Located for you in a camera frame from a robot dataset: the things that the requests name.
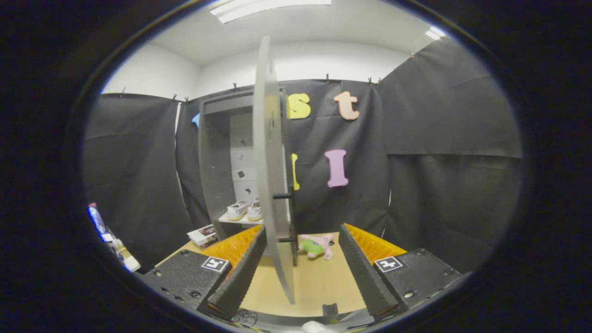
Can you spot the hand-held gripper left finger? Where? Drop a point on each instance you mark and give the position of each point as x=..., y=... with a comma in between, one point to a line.
x=240, y=277

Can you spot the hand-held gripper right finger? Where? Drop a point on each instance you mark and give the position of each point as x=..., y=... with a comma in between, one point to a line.
x=365, y=277

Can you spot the white shoe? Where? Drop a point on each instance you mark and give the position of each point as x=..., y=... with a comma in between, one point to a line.
x=237, y=210
x=255, y=210

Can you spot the grey shoe cabinet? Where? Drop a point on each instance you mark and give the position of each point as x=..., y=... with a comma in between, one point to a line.
x=215, y=162

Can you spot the beige shoe cabinet door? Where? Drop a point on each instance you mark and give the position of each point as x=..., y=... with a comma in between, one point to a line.
x=268, y=162

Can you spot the brown book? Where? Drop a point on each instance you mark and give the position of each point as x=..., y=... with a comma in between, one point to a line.
x=212, y=243

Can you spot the small black block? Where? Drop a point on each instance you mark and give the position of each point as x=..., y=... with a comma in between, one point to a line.
x=329, y=309

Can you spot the pink and green plush toy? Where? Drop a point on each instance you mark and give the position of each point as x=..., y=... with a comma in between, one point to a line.
x=316, y=246

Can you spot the blue printed board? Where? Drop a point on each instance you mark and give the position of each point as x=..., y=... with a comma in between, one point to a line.
x=98, y=222

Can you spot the black backdrop cloth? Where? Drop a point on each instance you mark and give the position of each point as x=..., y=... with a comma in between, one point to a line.
x=439, y=115

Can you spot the small ceiling light panel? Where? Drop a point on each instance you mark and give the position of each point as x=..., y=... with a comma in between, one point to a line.
x=435, y=33

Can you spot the long ceiling light panel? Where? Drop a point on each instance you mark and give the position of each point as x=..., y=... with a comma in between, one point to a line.
x=268, y=8

